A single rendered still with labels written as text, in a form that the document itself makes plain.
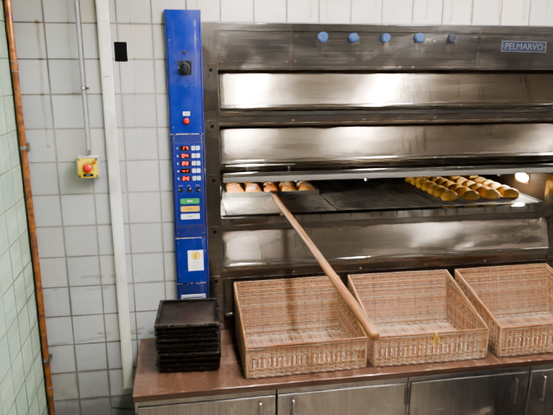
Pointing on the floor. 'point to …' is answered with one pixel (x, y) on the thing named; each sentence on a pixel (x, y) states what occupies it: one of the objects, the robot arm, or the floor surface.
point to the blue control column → (185, 86)
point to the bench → (349, 388)
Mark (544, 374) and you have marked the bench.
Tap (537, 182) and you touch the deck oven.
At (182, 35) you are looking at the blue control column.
